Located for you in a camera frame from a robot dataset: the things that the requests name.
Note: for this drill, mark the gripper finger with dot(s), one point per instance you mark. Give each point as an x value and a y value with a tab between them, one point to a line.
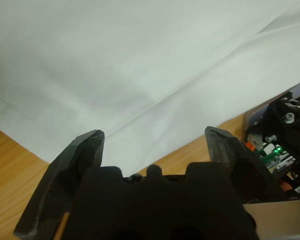
55	190
245	170

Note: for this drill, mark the white Unitree t-shirt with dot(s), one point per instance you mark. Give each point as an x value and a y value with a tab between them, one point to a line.
115	62

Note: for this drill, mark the green circuit board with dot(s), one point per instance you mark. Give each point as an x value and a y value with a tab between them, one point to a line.
275	152

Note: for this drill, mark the black clamp with pulley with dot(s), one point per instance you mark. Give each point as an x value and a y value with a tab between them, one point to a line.
277	112

